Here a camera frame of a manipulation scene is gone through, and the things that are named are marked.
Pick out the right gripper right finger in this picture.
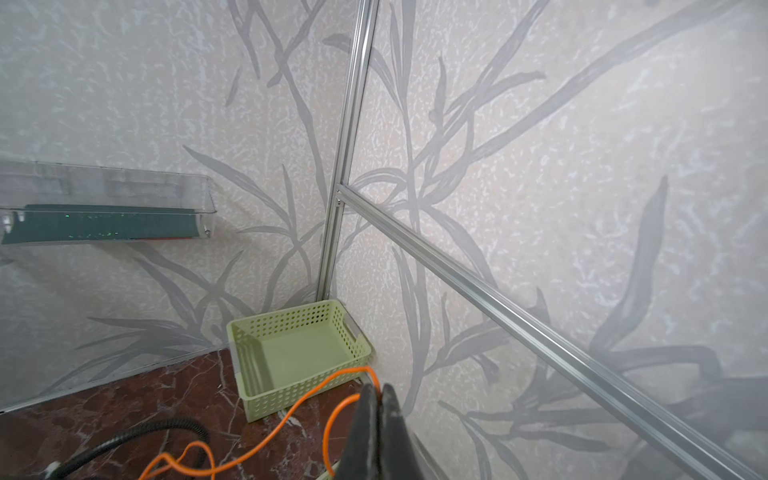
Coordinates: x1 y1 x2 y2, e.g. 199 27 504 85
379 384 424 480

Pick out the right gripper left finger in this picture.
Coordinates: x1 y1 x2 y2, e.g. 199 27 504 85
334 384 380 480

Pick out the orange cable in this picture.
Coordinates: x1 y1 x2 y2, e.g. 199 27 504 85
137 365 383 480

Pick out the left light green basket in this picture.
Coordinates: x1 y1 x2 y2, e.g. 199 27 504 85
227 300 373 422

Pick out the clear plastic wall shelf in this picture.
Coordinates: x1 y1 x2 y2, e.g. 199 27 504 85
1 158 217 245

